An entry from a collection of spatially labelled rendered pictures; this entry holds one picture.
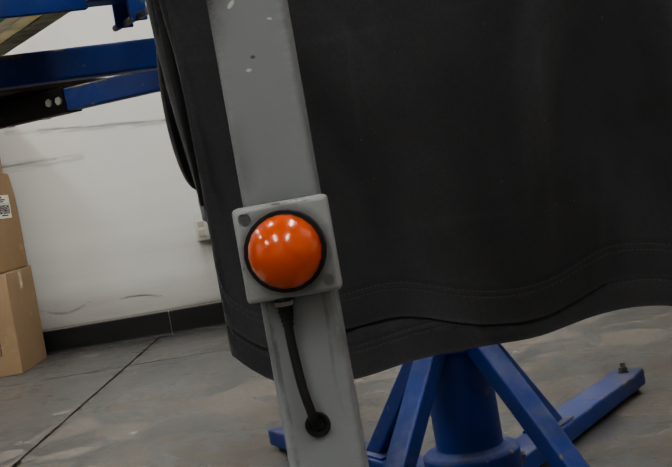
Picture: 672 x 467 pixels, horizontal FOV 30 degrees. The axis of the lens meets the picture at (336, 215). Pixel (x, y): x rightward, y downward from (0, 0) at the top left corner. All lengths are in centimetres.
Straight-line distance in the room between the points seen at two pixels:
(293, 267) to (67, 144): 515
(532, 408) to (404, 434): 22
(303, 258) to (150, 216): 507
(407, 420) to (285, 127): 154
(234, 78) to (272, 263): 10
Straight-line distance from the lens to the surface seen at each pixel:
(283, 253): 61
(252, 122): 66
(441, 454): 233
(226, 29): 66
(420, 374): 220
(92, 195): 573
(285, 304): 65
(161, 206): 567
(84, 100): 273
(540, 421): 214
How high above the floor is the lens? 70
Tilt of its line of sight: 3 degrees down
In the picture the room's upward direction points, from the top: 10 degrees counter-clockwise
